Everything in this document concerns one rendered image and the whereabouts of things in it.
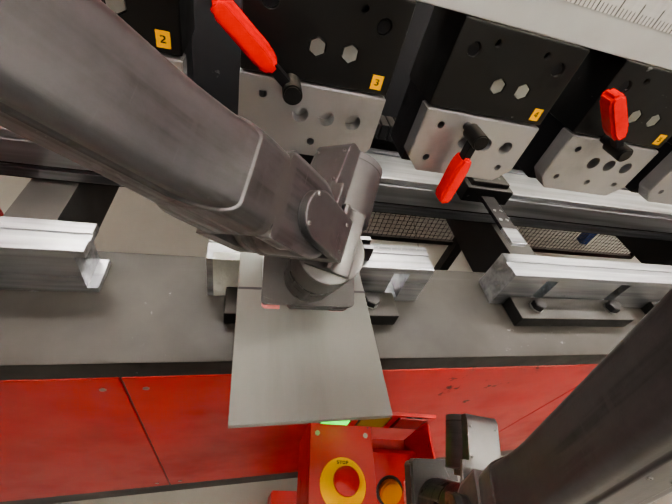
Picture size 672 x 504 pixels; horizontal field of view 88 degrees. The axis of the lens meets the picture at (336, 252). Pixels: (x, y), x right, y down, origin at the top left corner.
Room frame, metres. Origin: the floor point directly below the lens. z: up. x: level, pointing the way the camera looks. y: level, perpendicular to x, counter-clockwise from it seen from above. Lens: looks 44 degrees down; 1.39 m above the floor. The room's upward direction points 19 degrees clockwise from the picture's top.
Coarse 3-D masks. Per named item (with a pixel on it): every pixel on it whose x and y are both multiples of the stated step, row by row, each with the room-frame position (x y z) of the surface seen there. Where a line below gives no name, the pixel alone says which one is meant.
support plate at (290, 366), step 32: (256, 256) 0.34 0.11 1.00; (256, 320) 0.24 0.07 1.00; (288, 320) 0.25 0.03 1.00; (320, 320) 0.27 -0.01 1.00; (352, 320) 0.28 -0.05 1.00; (256, 352) 0.20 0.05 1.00; (288, 352) 0.21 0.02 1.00; (320, 352) 0.22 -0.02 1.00; (352, 352) 0.24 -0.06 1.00; (256, 384) 0.16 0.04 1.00; (288, 384) 0.17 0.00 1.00; (320, 384) 0.18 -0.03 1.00; (352, 384) 0.20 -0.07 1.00; (384, 384) 0.21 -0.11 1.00; (256, 416) 0.13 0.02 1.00; (288, 416) 0.14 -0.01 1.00; (320, 416) 0.15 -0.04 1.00; (352, 416) 0.16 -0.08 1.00; (384, 416) 0.17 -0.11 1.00
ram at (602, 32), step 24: (432, 0) 0.39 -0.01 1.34; (456, 0) 0.40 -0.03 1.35; (480, 0) 0.41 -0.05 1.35; (504, 0) 0.41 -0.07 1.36; (528, 0) 0.42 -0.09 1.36; (552, 0) 0.43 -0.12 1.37; (504, 24) 0.42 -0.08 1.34; (528, 24) 0.43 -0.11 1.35; (552, 24) 0.44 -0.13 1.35; (576, 24) 0.45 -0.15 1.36; (600, 24) 0.45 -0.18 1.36; (624, 24) 0.46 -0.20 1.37; (600, 48) 0.46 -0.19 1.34; (624, 48) 0.47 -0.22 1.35; (648, 48) 0.48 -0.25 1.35
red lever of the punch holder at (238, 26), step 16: (224, 0) 0.29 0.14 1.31; (224, 16) 0.29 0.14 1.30; (240, 16) 0.30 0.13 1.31; (240, 32) 0.29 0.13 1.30; (256, 32) 0.31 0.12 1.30; (240, 48) 0.30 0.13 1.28; (256, 48) 0.30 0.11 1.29; (256, 64) 0.30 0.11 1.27; (272, 64) 0.30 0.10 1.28; (288, 80) 0.31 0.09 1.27; (288, 96) 0.31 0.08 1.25
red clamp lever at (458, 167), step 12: (468, 132) 0.40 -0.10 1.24; (480, 132) 0.39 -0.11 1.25; (468, 144) 0.39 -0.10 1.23; (480, 144) 0.38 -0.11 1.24; (456, 156) 0.40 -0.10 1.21; (468, 156) 0.39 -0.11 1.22; (456, 168) 0.39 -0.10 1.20; (468, 168) 0.39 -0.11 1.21; (444, 180) 0.39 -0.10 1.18; (456, 180) 0.38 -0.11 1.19; (444, 192) 0.39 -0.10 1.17
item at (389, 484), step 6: (384, 480) 0.19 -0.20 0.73; (390, 480) 0.19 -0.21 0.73; (384, 486) 0.18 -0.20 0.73; (390, 486) 0.18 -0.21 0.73; (396, 486) 0.18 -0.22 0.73; (384, 492) 0.17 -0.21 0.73; (390, 492) 0.17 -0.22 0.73; (396, 492) 0.18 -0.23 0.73; (384, 498) 0.16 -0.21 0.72; (390, 498) 0.17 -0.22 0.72; (396, 498) 0.17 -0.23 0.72
